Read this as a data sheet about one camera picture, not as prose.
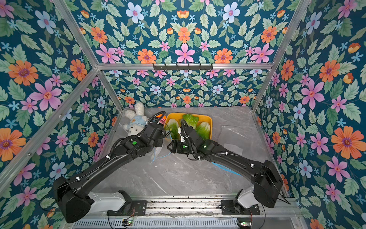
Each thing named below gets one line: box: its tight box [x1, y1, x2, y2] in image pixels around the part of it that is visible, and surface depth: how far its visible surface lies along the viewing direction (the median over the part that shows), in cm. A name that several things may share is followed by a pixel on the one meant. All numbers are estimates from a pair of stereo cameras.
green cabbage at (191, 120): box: [182, 113, 199, 130], surface depth 104 cm
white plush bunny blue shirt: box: [122, 101, 149, 137], surface depth 103 cm
